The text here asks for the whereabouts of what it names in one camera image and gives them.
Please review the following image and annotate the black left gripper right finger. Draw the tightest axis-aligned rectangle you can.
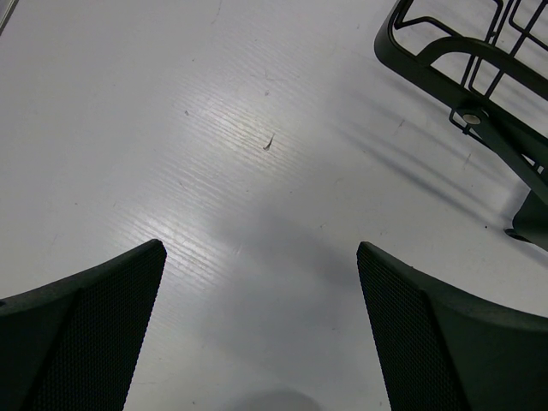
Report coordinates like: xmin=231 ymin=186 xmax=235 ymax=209
xmin=357 ymin=241 xmax=547 ymax=410

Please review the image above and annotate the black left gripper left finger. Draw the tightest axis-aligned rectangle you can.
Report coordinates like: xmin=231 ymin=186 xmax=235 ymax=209
xmin=1 ymin=239 xmax=167 ymax=410

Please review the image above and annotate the black wire dish rack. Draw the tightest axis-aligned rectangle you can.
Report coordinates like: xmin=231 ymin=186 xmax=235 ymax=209
xmin=374 ymin=1 xmax=547 ymax=248

